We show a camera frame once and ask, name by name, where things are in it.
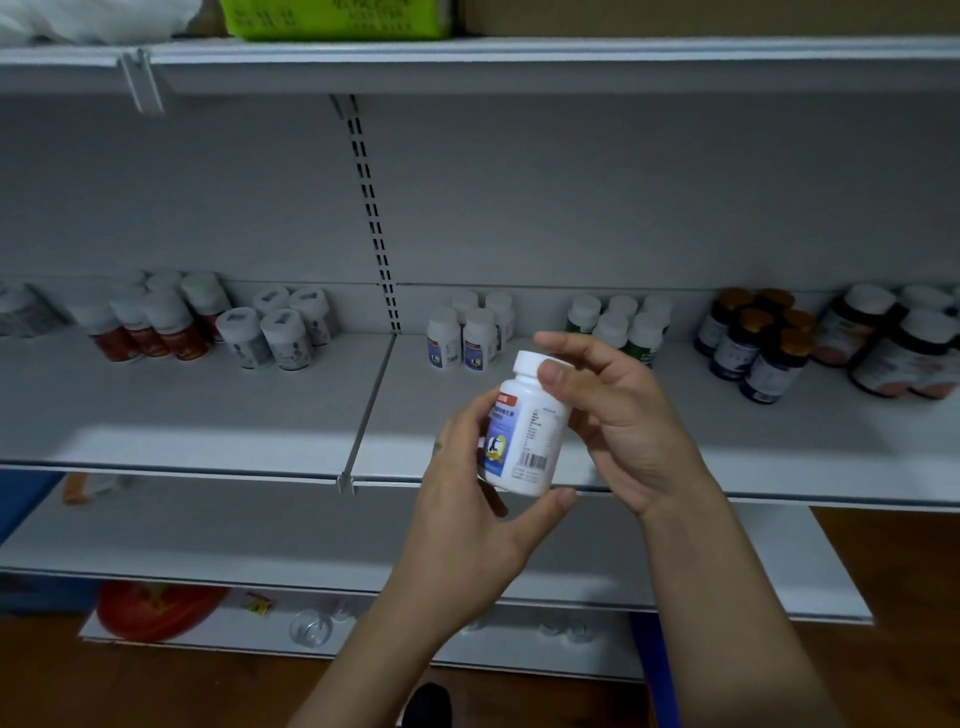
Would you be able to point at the person's right hand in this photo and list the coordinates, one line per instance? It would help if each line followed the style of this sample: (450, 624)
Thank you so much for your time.
(637, 427)

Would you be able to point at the person's left hand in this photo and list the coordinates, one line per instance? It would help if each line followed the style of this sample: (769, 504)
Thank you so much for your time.
(450, 525)

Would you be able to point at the person's left thumb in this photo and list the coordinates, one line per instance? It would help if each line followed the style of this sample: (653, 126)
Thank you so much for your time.
(541, 517)

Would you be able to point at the person's right thumb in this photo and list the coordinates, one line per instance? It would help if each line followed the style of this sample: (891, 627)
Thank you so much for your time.
(559, 379)

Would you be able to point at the white blue label pill bottle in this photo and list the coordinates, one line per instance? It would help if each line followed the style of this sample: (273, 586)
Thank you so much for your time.
(444, 341)
(478, 343)
(465, 302)
(529, 435)
(502, 313)

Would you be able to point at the person's right forearm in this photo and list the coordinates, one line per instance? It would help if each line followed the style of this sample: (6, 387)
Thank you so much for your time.
(720, 615)

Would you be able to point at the person's left forearm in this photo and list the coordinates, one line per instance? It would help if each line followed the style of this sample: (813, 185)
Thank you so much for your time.
(375, 667)

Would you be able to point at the green bottle white cap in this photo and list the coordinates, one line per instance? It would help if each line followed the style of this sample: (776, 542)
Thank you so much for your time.
(660, 304)
(583, 313)
(645, 339)
(623, 304)
(611, 330)

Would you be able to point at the dark bottle orange cap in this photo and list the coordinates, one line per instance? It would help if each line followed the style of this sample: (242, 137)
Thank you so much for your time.
(718, 324)
(739, 346)
(776, 367)
(774, 300)
(799, 320)

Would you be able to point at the grey shelf back panel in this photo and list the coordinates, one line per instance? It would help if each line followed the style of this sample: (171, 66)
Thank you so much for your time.
(600, 187)

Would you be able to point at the person's black shoe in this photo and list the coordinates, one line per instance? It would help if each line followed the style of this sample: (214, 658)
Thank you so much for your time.
(427, 709)

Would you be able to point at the white metal shelf board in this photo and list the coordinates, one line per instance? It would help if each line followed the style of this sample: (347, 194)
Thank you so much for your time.
(787, 450)
(525, 64)
(225, 634)
(187, 412)
(262, 540)

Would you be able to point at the white grey label bottle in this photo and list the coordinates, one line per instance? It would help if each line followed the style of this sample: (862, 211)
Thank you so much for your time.
(270, 298)
(315, 313)
(244, 339)
(287, 341)

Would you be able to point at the clear glass cup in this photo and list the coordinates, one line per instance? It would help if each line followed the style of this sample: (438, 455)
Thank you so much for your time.
(310, 628)

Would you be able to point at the small yellow red packet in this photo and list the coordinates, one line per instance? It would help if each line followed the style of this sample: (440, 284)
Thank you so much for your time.
(259, 604)

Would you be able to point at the large dark bottle white cap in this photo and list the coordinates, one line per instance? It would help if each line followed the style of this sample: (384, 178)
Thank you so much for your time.
(851, 326)
(926, 297)
(946, 375)
(900, 356)

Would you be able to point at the red round object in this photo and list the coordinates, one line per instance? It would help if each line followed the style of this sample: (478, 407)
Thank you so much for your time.
(157, 609)

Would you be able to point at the group of red label bottles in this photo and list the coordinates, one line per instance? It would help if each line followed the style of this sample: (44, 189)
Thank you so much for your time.
(161, 319)

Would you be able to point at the green package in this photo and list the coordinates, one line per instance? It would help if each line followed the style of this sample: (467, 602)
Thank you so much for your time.
(337, 19)

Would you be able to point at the blue box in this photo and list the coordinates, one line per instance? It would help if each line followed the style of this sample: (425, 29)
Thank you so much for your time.
(37, 594)

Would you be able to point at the clear shelf label clip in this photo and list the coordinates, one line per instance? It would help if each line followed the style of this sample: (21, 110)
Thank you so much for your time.
(142, 79)

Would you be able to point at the white plastic bag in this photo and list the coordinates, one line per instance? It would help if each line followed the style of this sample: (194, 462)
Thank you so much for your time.
(97, 19)

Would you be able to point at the blue post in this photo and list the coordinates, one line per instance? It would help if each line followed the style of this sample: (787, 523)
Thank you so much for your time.
(656, 675)

